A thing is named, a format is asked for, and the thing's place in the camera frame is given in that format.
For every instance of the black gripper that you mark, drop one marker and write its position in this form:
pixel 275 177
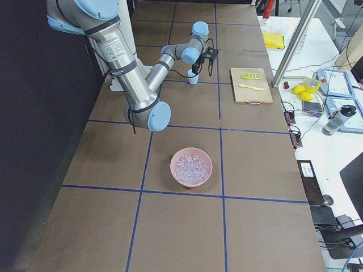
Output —
pixel 199 59

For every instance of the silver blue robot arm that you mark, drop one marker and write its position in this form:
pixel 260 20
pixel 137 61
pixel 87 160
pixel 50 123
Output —
pixel 108 24

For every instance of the light blue paper cup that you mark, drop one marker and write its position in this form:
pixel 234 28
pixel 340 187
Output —
pixel 192 77

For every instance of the clear ice cubes pile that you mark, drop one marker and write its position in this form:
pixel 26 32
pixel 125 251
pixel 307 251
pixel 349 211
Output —
pixel 191 170

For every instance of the lemon slice nearest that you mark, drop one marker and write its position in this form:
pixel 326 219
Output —
pixel 245 75

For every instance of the bamboo cutting board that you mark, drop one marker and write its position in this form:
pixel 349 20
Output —
pixel 248 96

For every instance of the yellow plastic knife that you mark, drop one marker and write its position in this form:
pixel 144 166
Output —
pixel 251 87

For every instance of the yellow cloth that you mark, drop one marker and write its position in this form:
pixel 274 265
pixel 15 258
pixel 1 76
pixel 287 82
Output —
pixel 273 40

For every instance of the pink bowl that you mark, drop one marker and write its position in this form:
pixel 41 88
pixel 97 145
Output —
pixel 193 151

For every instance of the whole lemon left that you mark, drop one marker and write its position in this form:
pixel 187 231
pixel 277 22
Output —
pixel 298 89

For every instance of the whole lemon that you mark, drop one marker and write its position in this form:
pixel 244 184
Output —
pixel 298 89
pixel 304 96

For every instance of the whole lemon right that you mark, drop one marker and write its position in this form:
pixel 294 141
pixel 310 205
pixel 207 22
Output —
pixel 304 96

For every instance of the yellow tape roll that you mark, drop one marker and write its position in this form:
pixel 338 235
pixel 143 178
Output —
pixel 311 85

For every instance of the purple notebook stack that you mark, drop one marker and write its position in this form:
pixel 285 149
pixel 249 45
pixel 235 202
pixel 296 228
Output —
pixel 312 108

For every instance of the teach pendant upper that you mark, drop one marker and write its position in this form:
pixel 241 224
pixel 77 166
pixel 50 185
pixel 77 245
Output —
pixel 335 83

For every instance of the teach pendant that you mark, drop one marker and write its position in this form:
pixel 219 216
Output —
pixel 335 83
pixel 354 124

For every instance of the clear water bottle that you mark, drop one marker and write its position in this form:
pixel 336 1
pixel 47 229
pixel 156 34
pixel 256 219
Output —
pixel 339 119

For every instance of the teach pendant lower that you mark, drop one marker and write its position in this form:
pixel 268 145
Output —
pixel 354 124

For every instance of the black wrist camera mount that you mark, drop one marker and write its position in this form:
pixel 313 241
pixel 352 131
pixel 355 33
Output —
pixel 210 55

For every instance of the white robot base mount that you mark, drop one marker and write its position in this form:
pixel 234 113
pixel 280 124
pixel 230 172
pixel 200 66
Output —
pixel 119 50

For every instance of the aluminium frame post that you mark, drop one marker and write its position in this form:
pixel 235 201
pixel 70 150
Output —
pixel 297 36

